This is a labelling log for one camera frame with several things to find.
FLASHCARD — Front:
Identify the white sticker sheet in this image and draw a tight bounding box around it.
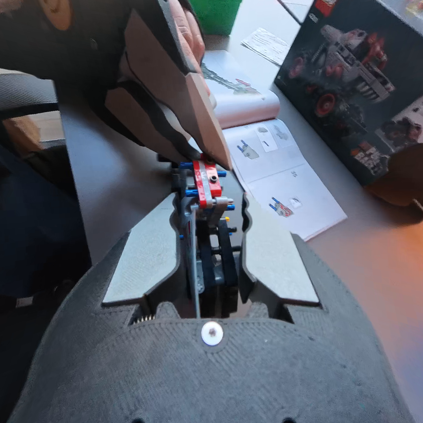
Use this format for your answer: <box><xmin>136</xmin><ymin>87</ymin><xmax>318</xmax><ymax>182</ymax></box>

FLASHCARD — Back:
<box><xmin>241</xmin><ymin>28</ymin><xmax>290</xmax><ymax>66</ymax></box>

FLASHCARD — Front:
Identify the green plastic bin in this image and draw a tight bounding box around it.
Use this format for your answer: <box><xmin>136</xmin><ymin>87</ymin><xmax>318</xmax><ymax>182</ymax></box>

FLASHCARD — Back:
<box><xmin>189</xmin><ymin>0</ymin><xmax>242</xmax><ymax>36</ymax></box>

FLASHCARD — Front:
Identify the black lego set box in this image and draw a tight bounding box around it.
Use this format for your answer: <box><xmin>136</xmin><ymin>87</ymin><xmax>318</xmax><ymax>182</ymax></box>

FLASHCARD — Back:
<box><xmin>274</xmin><ymin>0</ymin><xmax>423</xmax><ymax>216</ymax></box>

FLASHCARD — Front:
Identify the wooden furniture panel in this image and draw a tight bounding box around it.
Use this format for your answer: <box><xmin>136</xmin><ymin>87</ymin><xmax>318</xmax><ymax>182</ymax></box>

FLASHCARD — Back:
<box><xmin>3</xmin><ymin>112</ymin><xmax>65</xmax><ymax>153</ymax></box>

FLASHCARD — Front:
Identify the person's left hand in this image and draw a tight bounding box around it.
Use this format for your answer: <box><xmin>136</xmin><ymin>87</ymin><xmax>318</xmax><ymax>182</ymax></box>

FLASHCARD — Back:
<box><xmin>174</xmin><ymin>6</ymin><xmax>218</xmax><ymax>108</ymax></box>

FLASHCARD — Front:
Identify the red and black lego assembly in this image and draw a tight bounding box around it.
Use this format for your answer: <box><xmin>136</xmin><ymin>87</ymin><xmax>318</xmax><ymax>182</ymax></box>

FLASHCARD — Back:
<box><xmin>171</xmin><ymin>158</ymin><xmax>246</xmax><ymax>318</ymax></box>

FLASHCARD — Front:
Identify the person's dark blue clothing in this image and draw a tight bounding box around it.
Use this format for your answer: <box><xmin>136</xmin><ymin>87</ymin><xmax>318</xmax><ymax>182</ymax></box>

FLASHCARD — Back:
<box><xmin>0</xmin><ymin>145</ymin><xmax>94</xmax><ymax>299</ymax></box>

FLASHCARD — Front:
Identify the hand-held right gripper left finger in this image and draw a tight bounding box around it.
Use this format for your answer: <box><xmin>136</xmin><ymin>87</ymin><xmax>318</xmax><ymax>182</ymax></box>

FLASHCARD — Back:
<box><xmin>102</xmin><ymin>193</ymin><xmax>186</xmax><ymax>304</ymax></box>

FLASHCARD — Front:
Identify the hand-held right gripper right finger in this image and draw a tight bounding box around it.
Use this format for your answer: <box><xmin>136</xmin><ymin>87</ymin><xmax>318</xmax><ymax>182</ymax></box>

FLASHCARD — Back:
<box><xmin>237</xmin><ymin>194</ymin><xmax>320</xmax><ymax>304</ymax></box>

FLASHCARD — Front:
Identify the open lego instruction booklet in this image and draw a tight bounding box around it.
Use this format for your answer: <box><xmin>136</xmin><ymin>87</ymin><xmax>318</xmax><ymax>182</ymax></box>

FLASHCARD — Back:
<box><xmin>201</xmin><ymin>50</ymin><xmax>348</xmax><ymax>242</ymax></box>

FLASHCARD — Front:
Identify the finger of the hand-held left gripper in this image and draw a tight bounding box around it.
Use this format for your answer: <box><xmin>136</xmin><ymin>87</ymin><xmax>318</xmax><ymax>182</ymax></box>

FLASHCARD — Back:
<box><xmin>104</xmin><ymin>87</ymin><xmax>201</xmax><ymax>163</ymax></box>
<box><xmin>123</xmin><ymin>9</ymin><xmax>232</xmax><ymax>171</ymax></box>

